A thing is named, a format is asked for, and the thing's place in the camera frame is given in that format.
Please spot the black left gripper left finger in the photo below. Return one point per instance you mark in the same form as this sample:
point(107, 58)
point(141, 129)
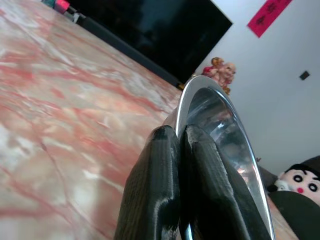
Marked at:
point(152, 180)

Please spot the shiny steel bowl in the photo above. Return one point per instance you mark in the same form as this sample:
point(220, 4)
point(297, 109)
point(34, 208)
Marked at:
point(225, 125)

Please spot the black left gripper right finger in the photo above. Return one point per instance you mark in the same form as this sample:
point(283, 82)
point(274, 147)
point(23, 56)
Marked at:
point(210, 180)

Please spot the red paper wall banner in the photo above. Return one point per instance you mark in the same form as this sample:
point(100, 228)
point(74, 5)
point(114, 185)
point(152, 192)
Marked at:
point(268, 16)

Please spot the cartoon boy plush doll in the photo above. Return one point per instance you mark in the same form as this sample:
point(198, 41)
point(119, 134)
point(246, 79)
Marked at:
point(302, 180)

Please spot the dark cushion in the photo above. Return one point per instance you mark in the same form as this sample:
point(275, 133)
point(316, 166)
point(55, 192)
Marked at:
point(297, 215)

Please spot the black flat screen television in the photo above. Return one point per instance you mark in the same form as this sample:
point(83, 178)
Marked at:
point(162, 30)

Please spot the dark wall switch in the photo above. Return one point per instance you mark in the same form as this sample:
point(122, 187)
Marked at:
point(304, 75)

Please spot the pink box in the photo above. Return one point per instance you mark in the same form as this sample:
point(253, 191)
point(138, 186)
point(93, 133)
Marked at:
point(62, 5)

